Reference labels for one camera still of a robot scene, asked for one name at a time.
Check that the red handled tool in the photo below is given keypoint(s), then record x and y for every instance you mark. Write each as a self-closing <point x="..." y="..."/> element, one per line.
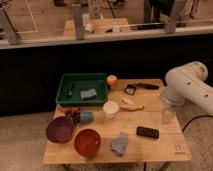
<point x="72" y="112"/>

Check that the blue crumpled cloth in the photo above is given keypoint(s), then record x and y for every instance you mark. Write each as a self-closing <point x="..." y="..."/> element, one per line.
<point x="119" y="144"/>

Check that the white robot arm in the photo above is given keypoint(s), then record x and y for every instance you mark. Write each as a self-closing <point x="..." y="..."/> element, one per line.
<point x="186" y="82"/>

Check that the green plastic tray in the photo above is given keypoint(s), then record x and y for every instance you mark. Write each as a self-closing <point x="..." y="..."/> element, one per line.
<point x="82" y="81"/>

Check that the black dish brush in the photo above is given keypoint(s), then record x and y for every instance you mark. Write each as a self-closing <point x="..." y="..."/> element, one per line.
<point x="130" y="89"/>

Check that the banana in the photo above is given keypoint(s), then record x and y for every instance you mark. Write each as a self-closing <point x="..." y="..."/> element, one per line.
<point x="130" y="105"/>

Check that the black remote phone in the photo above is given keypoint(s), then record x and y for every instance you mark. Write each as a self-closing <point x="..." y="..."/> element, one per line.
<point x="147" y="132"/>

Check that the background wooden table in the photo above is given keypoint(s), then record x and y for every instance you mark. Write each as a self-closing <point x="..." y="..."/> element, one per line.
<point x="99" y="26"/>

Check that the purple bowl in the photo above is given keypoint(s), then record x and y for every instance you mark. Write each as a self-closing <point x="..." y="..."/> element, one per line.
<point x="60" y="130"/>

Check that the red bowl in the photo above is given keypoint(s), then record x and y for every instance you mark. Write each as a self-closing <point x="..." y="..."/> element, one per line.
<point x="87" y="143"/>

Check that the blue cup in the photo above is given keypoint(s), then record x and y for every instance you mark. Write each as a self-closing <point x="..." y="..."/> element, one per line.
<point x="86" y="117"/>

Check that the orange fruit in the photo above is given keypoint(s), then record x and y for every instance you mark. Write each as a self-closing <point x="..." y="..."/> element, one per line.
<point x="112" y="81"/>

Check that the white paper cup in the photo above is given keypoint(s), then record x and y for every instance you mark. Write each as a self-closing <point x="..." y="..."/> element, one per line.
<point x="110" y="108"/>

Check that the grey sponge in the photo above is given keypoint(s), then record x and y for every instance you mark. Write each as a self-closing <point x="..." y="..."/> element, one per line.
<point x="88" y="94"/>

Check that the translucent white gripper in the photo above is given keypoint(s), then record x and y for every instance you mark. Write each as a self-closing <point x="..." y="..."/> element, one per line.
<point x="168" y="113"/>

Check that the dark small item in tray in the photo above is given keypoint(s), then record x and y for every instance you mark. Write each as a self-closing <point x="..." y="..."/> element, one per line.
<point x="70" y="89"/>

